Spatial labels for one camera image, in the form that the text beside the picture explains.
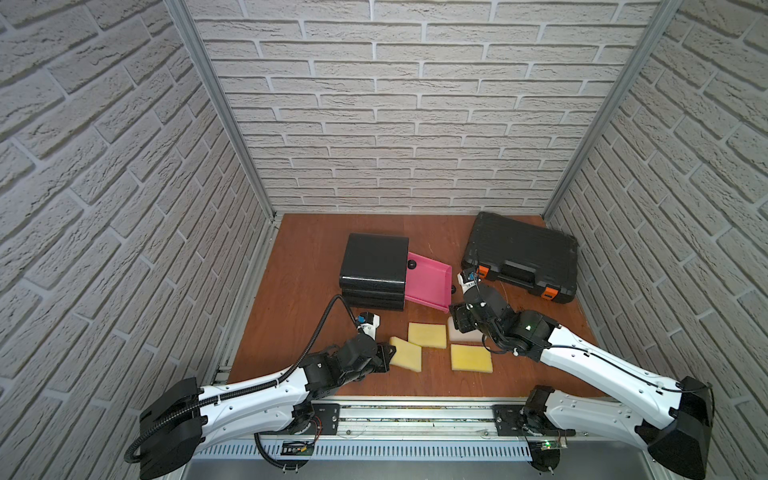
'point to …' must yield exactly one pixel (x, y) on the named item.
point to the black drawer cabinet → (374, 271)
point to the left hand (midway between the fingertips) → (402, 348)
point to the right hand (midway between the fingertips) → (463, 304)
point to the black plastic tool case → (535, 259)
